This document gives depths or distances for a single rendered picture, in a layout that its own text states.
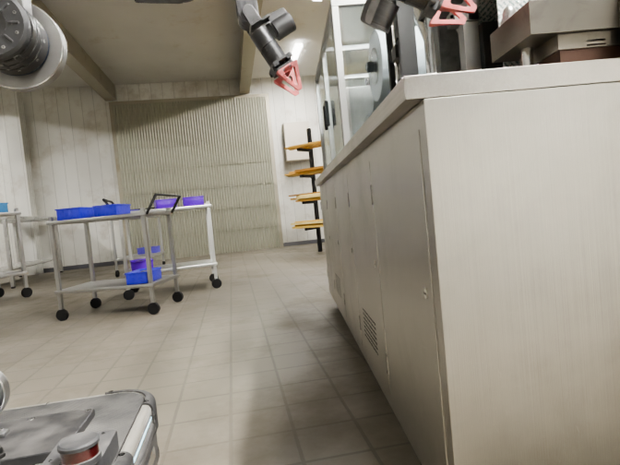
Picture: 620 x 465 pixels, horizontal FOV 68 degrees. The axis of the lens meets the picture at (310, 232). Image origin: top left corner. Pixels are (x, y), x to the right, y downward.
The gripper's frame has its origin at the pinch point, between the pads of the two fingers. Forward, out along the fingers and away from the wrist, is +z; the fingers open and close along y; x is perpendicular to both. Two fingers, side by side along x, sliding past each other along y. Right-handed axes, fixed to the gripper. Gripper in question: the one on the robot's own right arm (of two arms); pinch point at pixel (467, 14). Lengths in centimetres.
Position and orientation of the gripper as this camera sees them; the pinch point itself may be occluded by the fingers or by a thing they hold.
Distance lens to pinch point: 117.7
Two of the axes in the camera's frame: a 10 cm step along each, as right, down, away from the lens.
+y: 0.3, 0.4, -10.0
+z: 9.2, 3.8, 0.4
